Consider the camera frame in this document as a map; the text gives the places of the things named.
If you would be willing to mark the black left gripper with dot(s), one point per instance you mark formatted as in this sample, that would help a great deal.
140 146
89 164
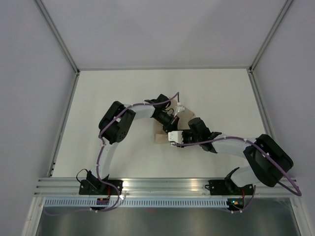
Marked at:
173 125

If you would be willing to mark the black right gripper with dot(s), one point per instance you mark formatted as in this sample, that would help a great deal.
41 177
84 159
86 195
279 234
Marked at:
184 133

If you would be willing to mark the beige cloth napkin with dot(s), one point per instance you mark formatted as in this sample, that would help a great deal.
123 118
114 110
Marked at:
161 137

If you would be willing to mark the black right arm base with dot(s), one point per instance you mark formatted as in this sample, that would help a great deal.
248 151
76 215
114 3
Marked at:
220 187

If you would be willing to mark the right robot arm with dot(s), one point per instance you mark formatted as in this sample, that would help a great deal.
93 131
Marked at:
267 160

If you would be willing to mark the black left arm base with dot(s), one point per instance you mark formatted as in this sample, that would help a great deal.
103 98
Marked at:
99 188

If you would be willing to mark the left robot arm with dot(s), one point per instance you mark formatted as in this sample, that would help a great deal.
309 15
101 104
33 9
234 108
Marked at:
116 123

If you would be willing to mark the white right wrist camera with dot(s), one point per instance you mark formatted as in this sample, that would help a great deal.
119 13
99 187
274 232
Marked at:
175 137

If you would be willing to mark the white slotted cable duct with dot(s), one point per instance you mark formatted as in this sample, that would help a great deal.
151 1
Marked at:
138 202

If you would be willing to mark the aluminium front rail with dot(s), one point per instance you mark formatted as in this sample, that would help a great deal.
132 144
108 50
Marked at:
132 187

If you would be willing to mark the right aluminium frame post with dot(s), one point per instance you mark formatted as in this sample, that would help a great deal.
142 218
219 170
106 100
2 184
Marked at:
271 33

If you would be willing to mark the aluminium frame post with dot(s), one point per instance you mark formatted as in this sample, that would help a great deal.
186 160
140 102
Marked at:
56 34
271 33

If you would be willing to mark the left aluminium frame post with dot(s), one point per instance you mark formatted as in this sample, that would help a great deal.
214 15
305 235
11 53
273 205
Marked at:
56 34

